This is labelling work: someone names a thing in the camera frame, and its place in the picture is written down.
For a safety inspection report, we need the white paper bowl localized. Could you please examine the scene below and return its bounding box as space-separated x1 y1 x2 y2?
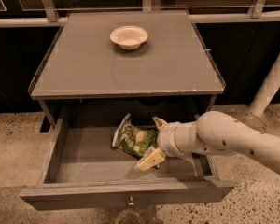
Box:
109 26 148 50

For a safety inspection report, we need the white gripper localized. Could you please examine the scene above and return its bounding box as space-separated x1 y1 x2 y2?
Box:
134 117 197 172

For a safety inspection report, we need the metal drawer knob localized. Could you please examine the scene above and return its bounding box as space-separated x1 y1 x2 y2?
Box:
127 195 135 207

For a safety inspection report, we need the green jalapeno chip bag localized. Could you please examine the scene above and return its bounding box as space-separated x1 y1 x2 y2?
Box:
112 113 159 159

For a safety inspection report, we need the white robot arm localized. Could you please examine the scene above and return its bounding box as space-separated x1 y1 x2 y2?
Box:
135 111 280 175

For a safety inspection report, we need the grey cabinet with counter top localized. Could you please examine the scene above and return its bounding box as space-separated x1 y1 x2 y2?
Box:
29 10 225 124

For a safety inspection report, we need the metal railing frame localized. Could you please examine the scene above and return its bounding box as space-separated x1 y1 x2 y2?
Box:
0 0 280 27

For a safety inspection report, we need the open grey top drawer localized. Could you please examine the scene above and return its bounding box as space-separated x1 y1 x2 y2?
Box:
20 119 234 210

